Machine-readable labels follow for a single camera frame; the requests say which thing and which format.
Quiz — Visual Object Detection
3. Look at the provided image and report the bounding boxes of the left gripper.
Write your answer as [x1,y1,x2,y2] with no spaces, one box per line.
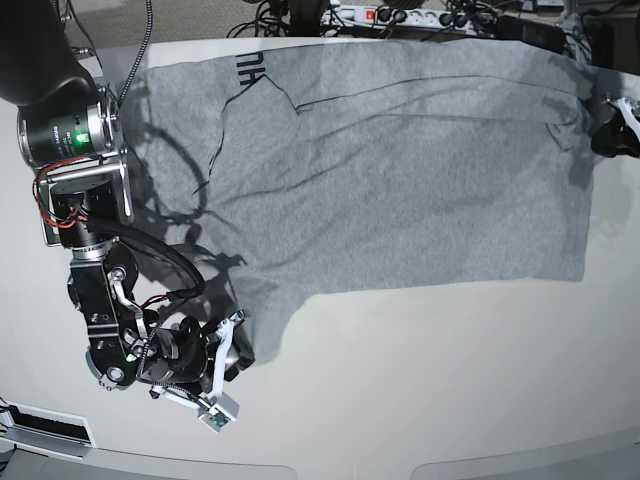
[591,97,640,158]

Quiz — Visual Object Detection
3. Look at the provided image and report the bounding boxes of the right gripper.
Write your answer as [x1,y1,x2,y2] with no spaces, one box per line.
[144,317,239,396]

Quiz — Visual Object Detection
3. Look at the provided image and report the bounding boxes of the grey t-shirt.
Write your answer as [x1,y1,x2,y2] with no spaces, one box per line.
[122,39,596,363]

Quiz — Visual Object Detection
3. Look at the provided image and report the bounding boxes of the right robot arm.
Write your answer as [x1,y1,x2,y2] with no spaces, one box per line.
[1,1,238,402]

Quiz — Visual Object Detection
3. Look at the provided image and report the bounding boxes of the black power adapter brick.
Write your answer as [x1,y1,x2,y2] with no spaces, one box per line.
[494,15,566,54]

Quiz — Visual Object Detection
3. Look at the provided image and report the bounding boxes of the white power strip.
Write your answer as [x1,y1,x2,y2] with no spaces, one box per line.
[320,3,498,38]

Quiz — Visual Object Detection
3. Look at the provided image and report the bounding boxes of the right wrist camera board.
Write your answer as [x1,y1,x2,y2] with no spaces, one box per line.
[198,393,239,433]

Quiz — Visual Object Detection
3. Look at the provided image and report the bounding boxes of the table cable grommet slot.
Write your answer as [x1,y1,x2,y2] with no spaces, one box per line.
[1,401,97,460]

